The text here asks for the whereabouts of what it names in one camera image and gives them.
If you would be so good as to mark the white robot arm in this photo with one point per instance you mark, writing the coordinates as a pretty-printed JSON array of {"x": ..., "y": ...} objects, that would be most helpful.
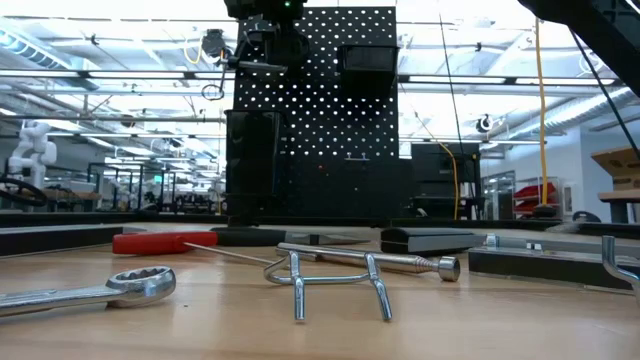
[{"x": 35, "y": 150}]

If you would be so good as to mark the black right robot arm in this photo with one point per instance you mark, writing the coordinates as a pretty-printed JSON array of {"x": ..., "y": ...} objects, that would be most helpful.
[{"x": 600, "y": 30}]

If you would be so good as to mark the cardboard box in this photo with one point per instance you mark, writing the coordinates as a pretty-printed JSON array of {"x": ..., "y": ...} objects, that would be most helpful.
[{"x": 620, "y": 167}]

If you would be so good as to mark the black aluminium table frame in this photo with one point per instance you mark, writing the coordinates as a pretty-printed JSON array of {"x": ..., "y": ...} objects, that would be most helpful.
[{"x": 100, "y": 219}]

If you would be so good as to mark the silver curved peg hook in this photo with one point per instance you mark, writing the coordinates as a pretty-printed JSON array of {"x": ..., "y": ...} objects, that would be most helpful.
[{"x": 229, "y": 62}]

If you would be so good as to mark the tall narrow black bin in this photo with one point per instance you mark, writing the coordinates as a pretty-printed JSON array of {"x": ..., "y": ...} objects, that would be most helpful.
[{"x": 252, "y": 160}]

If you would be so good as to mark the black perforated pegboard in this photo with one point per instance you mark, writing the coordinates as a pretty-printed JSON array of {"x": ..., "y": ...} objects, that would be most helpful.
[{"x": 320, "y": 125}]

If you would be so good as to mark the silver telescopic rod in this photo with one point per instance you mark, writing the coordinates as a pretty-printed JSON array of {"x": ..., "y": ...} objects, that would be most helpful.
[{"x": 400, "y": 262}]

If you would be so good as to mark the wooden side table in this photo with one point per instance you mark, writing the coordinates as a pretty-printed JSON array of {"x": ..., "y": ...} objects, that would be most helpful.
[{"x": 620, "y": 196}]

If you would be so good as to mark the red storage bin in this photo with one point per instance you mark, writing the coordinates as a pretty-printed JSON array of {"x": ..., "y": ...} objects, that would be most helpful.
[{"x": 535, "y": 192}]

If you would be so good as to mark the wide black bin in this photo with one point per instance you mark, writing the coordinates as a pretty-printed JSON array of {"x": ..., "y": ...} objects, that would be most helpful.
[{"x": 367, "y": 70}]

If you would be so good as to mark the silver combination wrench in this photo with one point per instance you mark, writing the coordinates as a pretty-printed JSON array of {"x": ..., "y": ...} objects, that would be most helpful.
[{"x": 60, "y": 295}]

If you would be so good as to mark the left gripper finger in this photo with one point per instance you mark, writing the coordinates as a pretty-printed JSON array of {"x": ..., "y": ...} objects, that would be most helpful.
[{"x": 262, "y": 66}]

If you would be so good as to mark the black cabinet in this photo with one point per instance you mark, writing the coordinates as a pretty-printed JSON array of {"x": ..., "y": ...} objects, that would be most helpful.
[{"x": 440, "y": 175}]

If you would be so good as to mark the black round puck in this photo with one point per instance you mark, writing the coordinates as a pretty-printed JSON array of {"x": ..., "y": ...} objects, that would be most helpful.
[{"x": 545, "y": 212}]

